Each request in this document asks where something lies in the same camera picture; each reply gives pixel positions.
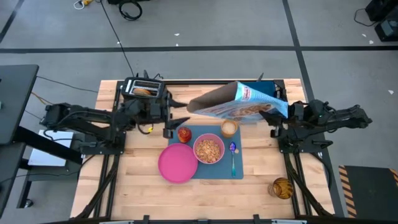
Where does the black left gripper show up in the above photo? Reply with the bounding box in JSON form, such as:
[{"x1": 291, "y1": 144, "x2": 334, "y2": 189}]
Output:
[{"x1": 150, "y1": 93, "x2": 192, "y2": 140}]

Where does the long black floor cable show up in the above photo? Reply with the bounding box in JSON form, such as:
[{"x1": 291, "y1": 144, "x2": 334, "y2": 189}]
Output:
[{"x1": 98, "y1": 0, "x2": 136, "y2": 78}]

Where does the pink plate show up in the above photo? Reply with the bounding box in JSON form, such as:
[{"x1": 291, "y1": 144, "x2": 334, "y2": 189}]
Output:
[{"x1": 157, "y1": 142, "x2": 199, "y2": 184}]

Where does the iridescent blue spoon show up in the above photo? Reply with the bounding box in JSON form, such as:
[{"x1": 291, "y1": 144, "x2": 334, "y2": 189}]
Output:
[{"x1": 228, "y1": 141, "x2": 238, "y2": 178}]

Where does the black equipment case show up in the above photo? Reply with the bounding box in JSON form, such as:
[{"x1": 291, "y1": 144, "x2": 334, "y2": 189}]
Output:
[{"x1": 364, "y1": 0, "x2": 398, "y2": 43}]

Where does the coiled black cable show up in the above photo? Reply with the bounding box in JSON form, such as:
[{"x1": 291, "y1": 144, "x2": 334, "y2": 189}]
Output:
[{"x1": 118, "y1": 0, "x2": 144, "y2": 22}]

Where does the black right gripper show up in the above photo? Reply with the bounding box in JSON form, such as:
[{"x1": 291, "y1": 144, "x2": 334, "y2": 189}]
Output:
[{"x1": 259, "y1": 100, "x2": 308, "y2": 140}]

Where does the black yellow hazard mat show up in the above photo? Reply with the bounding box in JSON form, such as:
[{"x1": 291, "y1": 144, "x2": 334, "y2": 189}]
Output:
[{"x1": 338, "y1": 164, "x2": 398, "y2": 220}]

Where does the cinnamon squares cereal box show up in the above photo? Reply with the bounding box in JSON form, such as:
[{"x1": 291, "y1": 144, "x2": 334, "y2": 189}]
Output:
[{"x1": 186, "y1": 80, "x2": 290, "y2": 124}]

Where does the black desk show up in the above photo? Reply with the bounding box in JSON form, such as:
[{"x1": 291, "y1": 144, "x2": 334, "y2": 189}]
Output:
[{"x1": 0, "y1": 63, "x2": 83, "y2": 216}]

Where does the white paper sheet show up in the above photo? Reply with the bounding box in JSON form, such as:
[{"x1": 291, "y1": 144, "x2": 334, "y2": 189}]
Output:
[{"x1": 27, "y1": 129, "x2": 76, "y2": 167}]

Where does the black cable with yellow tag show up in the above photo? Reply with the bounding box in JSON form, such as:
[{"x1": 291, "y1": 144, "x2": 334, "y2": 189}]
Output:
[{"x1": 136, "y1": 123, "x2": 155, "y2": 136}]

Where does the pink bowl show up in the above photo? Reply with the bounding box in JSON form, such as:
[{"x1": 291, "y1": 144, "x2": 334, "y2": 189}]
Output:
[{"x1": 192, "y1": 133, "x2": 226, "y2": 165}]

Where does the blue placemat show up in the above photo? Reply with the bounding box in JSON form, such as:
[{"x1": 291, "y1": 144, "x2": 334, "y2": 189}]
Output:
[{"x1": 167, "y1": 124, "x2": 244, "y2": 180}]

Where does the amber drinking glass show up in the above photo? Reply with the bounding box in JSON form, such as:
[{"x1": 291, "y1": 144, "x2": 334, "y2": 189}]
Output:
[{"x1": 267, "y1": 177, "x2": 295, "y2": 200}]

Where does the black toaster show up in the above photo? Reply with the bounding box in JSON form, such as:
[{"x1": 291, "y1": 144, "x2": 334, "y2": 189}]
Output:
[{"x1": 120, "y1": 77, "x2": 165, "y2": 101}]

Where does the heap of cereal squares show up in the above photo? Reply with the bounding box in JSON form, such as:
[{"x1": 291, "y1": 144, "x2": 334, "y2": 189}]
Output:
[{"x1": 197, "y1": 139, "x2": 222, "y2": 164}]

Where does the red yellow apple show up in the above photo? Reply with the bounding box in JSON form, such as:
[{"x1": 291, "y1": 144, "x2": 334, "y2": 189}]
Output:
[{"x1": 177, "y1": 126, "x2": 193, "y2": 144}]

